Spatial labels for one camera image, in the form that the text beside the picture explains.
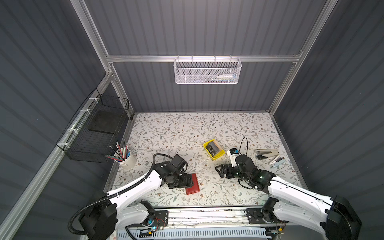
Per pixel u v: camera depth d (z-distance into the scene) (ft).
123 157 2.87
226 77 2.98
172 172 2.07
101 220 1.29
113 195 1.42
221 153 3.13
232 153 2.40
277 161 2.99
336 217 1.35
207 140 3.40
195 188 2.71
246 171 2.03
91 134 2.36
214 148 3.15
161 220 2.37
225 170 2.37
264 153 3.11
